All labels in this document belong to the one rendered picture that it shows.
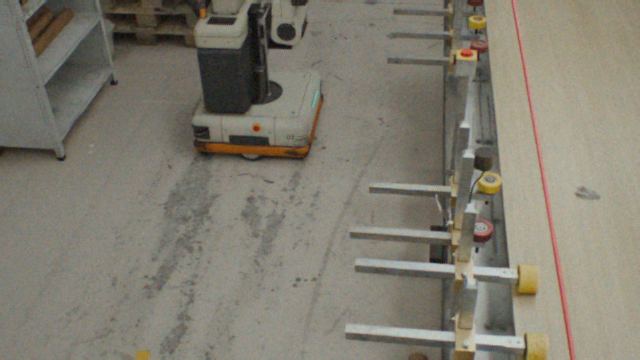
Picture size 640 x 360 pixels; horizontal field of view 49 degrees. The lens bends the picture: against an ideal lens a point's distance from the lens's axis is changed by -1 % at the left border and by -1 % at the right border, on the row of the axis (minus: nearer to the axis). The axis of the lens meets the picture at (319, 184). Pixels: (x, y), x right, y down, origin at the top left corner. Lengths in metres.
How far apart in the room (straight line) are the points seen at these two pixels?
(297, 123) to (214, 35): 0.65
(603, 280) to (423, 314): 1.19
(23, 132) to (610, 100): 3.12
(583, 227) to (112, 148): 2.89
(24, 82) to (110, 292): 1.33
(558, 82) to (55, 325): 2.43
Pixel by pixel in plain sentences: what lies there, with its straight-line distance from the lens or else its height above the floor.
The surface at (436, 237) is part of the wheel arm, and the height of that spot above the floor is 0.86.
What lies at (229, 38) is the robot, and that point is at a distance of 3.76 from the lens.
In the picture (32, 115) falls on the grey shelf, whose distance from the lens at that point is 4.31.
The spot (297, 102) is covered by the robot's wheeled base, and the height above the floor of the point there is 0.28.
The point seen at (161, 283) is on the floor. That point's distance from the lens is 3.48.
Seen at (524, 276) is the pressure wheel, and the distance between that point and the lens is 2.10.
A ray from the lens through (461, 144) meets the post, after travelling 2.46.
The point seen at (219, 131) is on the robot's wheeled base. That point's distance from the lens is 4.03.
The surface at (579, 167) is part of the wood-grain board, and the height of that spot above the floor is 0.90.
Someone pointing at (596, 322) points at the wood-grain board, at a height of 0.90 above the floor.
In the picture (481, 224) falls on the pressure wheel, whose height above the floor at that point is 0.91.
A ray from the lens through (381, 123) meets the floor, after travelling 4.39.
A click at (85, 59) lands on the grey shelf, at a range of 5.08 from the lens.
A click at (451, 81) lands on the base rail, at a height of 0.70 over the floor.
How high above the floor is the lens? 2.44
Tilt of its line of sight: 38 degrees down
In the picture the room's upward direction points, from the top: 2 degrees counter-clockwise
